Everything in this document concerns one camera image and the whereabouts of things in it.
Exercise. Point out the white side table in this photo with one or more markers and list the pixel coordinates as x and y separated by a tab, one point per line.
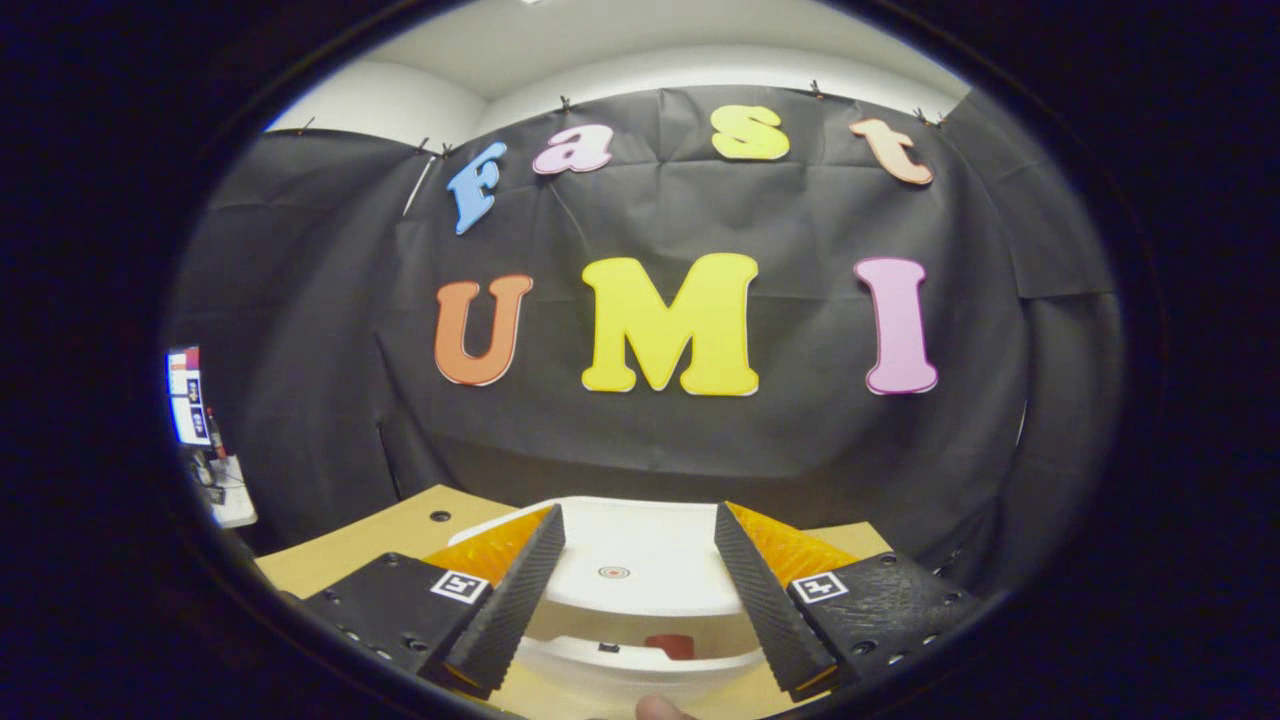
230	500

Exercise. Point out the wooden desktop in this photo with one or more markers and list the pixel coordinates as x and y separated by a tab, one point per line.
400	535

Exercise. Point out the white desktop garbage bin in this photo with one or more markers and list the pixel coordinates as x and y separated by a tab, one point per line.
640	550

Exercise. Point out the red bottle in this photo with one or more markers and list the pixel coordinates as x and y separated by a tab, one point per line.
215	435

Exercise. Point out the computer monitor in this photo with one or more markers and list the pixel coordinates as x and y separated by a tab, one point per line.
188	398

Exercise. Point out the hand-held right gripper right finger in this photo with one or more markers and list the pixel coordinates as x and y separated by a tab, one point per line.
760	600

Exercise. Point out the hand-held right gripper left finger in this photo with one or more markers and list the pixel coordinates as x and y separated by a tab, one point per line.
520	600

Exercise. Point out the black backdrop cloth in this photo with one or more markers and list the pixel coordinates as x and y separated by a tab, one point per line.
320	350

